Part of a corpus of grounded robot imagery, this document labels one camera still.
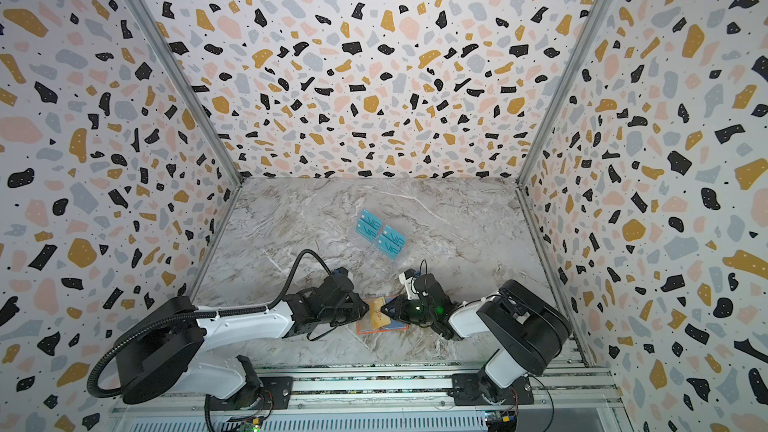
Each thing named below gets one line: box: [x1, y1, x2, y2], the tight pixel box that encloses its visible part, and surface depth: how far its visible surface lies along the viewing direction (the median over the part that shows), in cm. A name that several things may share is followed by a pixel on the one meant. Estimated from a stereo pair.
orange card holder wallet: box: [356, 298, 410, 335], surface depth 85 cm
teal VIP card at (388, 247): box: [377, 234, 402, 261], surface depth 96 cm
